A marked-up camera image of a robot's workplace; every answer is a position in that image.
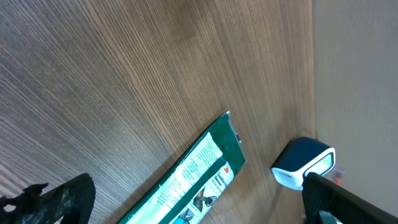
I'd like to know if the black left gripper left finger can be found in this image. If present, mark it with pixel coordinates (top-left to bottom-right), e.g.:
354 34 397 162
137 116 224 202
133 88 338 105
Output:
1 173 96 224

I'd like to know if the white barcode scanner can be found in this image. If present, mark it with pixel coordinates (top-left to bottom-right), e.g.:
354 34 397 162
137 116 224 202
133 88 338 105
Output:
271 137 336 190

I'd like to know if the green 3M glove package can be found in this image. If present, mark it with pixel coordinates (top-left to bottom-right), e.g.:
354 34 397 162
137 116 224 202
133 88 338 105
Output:
120 112 246 224

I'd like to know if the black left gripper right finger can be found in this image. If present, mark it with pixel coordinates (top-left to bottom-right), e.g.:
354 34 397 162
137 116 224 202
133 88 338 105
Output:
302 172 397 223

